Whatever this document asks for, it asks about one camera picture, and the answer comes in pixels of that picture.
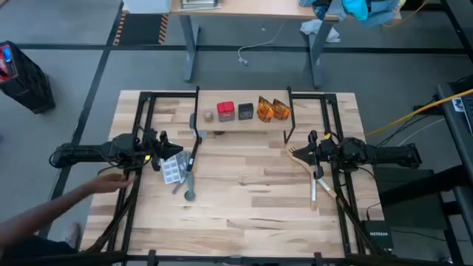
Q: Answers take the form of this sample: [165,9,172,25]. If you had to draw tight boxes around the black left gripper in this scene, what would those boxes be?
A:
[142,129,185,171]

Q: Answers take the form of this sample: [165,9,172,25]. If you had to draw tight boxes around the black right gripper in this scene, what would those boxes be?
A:
[293,129,336,181]

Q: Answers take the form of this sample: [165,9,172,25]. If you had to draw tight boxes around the orange carton with red lid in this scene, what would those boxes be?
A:
[272,98,292,121]

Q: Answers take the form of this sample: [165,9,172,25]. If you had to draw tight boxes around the orange taco seasoning packet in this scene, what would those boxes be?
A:
[256,95,276,123]

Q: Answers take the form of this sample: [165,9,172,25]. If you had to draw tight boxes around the red-lidded spice tin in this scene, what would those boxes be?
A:
[216,100,236,123]

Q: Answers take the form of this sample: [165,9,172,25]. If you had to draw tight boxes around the black spice tin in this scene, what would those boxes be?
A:
[237,103,255,121]

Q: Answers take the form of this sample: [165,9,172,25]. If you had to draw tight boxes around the person's forearm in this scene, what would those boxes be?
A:
[0,183,97,249]

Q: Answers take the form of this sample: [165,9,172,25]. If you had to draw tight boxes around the wooden shelf with black legs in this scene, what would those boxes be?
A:
[194,85,296,145]

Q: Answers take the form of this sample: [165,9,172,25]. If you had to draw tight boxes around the slotted wooden spatula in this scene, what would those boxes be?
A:
[284,143,338,200]

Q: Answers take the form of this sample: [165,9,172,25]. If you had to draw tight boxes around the white ice cube tray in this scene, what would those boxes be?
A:
[160,154,183,185]

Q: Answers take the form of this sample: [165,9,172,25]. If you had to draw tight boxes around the black measuring spoon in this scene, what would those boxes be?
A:
[186,137,203,172]

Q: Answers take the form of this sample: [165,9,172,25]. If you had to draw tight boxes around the grey plastic utensil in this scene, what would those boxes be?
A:
[188,112,208,140]

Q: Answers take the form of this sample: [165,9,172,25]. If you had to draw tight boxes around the large grey measuring spoon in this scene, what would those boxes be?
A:
[183,171,197,202]

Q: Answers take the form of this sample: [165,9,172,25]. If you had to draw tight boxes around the person's hand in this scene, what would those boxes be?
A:
[88,173,136,195]

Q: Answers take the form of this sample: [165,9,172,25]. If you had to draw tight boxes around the dark grey equipment box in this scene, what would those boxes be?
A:
[372,166,449,231]

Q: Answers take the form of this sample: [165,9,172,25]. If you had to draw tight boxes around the white crumpled cloth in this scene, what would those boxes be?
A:
[299,18,341,44]

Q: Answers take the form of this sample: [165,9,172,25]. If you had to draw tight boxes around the black hazard-striped floor mat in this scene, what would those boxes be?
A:
[112,13,170,46]

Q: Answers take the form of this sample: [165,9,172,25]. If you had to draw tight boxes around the dark plaid garment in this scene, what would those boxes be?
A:
[298,0,328,21]

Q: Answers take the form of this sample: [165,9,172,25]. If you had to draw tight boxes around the blue denim jeans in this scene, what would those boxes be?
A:
[324,0,347,22]

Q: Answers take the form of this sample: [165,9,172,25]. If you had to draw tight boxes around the cyan garment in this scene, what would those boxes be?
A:
[341,0,370,21]

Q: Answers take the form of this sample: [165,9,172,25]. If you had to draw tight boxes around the wooden desk with grey legs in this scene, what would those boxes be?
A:
[121,0,403,89]

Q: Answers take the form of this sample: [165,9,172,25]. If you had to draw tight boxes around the light blue denim garment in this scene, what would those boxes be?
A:
[360,0,403,30]

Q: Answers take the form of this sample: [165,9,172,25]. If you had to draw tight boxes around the black crate with red device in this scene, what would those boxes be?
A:
[0,40,56,115]

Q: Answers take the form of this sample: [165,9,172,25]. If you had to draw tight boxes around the person's leg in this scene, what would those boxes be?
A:
[0,236,78,260]

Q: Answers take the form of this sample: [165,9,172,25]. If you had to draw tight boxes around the black aluminium table frame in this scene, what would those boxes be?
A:
[79,90,385,266]

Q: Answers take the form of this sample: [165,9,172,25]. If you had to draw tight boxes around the black Netgear switch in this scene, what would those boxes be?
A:
[361,219,395,250]

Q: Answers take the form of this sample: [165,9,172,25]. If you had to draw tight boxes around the white cable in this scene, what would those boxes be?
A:
[237,18,287,67]

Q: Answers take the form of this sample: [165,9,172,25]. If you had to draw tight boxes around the yellow hanging cable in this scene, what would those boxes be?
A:
[365,87,473,138]

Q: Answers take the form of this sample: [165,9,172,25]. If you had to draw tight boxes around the orange-yellow floor cable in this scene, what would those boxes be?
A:
[382,0,429,29]

